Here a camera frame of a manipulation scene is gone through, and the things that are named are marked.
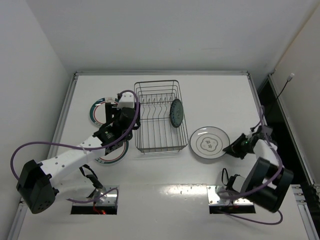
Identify white plate grey rim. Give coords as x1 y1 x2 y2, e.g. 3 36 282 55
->
189 126 230 160

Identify small blue floral plate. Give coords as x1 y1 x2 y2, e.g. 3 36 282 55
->
169 99 184 128

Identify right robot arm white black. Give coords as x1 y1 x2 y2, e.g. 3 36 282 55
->
217 125 294 213

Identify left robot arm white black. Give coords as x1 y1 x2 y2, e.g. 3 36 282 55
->
16 101 140 214

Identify green rimmed plate upper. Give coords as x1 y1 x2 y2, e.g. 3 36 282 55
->
89 97 118 128

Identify green rimmed plate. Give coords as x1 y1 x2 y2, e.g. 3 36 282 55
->
89 97 118 128
95 141 129 166

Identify green rimmed plate lower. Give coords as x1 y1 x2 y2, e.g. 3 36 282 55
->
95 141 129 166

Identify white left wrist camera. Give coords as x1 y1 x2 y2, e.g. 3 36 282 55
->
117 91 135 110

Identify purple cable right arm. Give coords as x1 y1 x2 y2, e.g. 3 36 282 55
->
216 105 285 225

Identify grey wire dish rack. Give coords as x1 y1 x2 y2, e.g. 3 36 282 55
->
134 79 189 154

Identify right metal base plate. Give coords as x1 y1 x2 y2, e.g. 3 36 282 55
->
206 185 254 207

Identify metal base plate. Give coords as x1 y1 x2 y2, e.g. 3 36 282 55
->
88 185 119 207
206 185 254 207

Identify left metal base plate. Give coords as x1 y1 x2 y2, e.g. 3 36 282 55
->
88 185 119 207

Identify black cable white plug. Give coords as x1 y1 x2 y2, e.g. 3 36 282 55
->
264 72 295 117

